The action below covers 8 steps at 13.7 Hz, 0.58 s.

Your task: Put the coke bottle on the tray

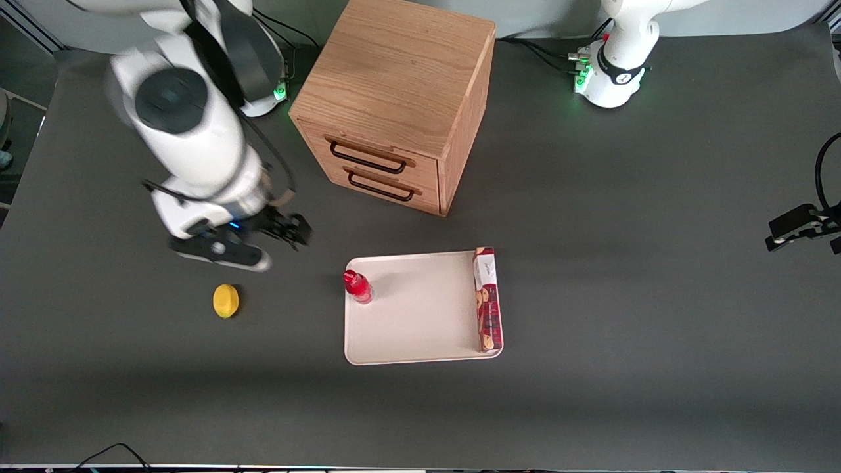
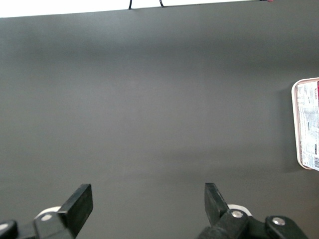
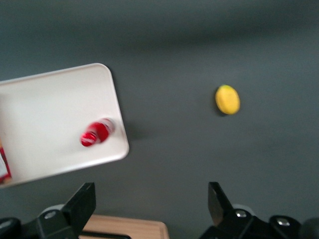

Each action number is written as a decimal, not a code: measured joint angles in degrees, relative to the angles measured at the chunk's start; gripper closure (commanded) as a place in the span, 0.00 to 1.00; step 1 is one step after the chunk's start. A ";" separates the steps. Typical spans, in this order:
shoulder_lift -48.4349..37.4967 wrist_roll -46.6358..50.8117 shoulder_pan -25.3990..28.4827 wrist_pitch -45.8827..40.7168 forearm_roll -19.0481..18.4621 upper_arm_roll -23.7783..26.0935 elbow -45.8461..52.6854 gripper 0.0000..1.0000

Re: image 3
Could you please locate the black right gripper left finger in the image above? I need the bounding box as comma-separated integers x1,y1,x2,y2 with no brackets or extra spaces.
36,182,97,239

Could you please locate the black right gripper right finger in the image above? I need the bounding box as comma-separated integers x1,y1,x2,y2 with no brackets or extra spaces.
201,181,255,239

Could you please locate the red coke bottle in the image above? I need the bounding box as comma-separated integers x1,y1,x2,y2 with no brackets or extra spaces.
80,118,116,147

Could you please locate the white rectangular tray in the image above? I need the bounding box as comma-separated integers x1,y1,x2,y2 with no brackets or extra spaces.
0,63,130,188

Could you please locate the wooden board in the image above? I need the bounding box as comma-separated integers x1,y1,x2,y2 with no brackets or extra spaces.
80,214,170,239

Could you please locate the red snack box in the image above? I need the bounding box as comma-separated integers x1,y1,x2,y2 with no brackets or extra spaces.
0,136,12,185

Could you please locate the yellow lemon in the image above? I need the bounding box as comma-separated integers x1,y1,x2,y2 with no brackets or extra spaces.
215,85,241,116

